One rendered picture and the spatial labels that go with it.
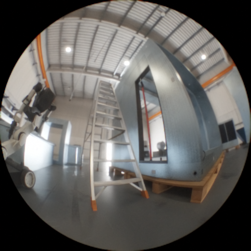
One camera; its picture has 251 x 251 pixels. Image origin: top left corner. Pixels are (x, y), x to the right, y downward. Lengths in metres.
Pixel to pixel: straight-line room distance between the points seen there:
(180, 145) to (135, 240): 0.85
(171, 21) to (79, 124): 13.80
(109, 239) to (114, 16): 8.18
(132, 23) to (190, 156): 7.79
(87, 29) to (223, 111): 12.68
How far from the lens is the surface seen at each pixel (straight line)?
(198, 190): 0.84
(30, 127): 1.32
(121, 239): 0.56
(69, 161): 3.96
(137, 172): 1.02
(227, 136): 5.32
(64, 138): 3.24
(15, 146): 1.17
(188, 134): 0.92
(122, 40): 8.05
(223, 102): 9.90
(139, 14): 7.80
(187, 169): 0.94
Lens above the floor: 0.45
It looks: 20 degrees up
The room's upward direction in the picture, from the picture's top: straight up
